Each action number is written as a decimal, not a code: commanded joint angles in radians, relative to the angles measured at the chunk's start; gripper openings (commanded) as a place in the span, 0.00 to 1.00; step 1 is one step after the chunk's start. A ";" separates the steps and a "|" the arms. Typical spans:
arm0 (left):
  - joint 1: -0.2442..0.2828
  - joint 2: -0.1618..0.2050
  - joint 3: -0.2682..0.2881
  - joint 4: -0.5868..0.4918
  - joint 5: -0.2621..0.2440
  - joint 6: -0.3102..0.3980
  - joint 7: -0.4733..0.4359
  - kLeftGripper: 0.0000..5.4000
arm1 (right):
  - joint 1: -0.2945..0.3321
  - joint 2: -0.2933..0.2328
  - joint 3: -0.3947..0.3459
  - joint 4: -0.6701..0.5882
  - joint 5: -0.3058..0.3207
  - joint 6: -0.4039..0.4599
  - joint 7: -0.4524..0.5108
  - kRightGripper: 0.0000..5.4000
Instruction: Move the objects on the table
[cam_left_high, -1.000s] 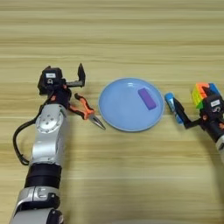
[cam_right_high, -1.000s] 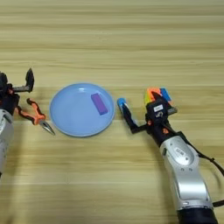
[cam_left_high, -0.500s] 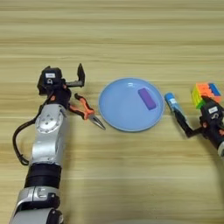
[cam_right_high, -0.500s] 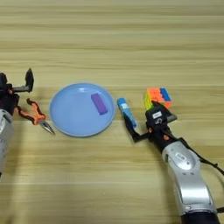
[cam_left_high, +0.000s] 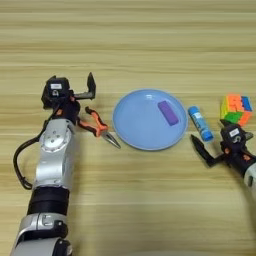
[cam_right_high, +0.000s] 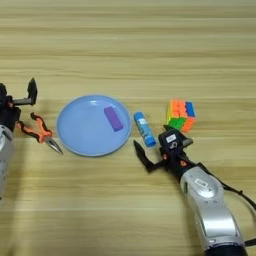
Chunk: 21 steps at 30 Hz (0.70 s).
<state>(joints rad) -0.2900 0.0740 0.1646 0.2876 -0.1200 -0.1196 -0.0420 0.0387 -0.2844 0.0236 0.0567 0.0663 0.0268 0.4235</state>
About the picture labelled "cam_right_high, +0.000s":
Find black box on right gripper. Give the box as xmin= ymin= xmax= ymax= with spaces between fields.
xmin=157 ymin=129 xmax=185 ymax=155

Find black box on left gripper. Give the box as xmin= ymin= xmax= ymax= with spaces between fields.
xmin=0 ymin=83 xmax=8 ymax=101

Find blue glue stick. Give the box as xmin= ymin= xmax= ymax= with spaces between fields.
xmin=133 ymin=111 xmax=157 ymax=148

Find blue round plate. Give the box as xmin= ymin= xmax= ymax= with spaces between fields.
xmin=55 ymin=94 xmax=133 ymax=157

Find colourful puzzle cube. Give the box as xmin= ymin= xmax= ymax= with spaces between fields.
xmin=165 ymin=98 xmax=197 ymax=133

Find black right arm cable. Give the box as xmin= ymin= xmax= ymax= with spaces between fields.
xmin=199 ymin=162 xmax=256 ymax=248

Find orange black needle-nose pliers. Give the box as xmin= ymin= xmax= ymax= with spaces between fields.
xmin=16 ymin=112 xmax=64 ymax=156

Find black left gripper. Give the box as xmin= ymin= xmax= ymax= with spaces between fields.
xmin=0 ymin=77 xmax=39 ymax=133

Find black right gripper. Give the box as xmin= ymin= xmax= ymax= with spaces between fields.
xmin=132 ymin=124 xmax=201 ymax=183

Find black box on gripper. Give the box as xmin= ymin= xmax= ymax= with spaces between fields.
xmin=0 ymin=83 xmax=8 ymax=101
xmin=157 ymin=129 xmax=185 ymax=155

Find purple rectangular block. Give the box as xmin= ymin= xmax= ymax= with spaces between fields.
xmin=103 ymin=105 xmax=125 ymax=133

